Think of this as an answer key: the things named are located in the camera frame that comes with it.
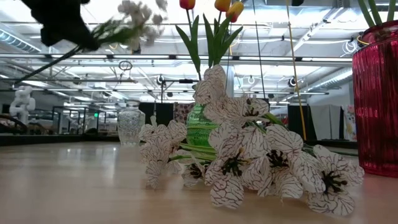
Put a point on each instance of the long ceiling light bar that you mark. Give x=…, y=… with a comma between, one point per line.
x=140, y=57

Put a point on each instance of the clear cut glass vase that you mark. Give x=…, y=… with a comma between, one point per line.
x=131, y=124

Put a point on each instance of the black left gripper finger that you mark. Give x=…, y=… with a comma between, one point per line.
x=68, y=35

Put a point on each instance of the green glass vase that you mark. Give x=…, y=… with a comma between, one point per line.
x=199, y=127

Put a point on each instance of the red ribbed glass vase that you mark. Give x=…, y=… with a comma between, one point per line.
x=376, y=109

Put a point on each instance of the white veined flower bunch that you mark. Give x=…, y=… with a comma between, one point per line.
x=227, y=193
x=124, y=31

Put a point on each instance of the white curtain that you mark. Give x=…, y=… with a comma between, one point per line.
x=326, y=115

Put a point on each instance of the floral poster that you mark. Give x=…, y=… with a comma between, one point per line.
x=349, y=124

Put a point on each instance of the patterned cloth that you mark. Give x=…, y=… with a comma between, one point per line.
x=182, y=112

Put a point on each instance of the white robot figure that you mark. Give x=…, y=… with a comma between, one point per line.
x=22, y=102

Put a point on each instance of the black partition panel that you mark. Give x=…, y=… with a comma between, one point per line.
x=293, y=119
x=161, y=112

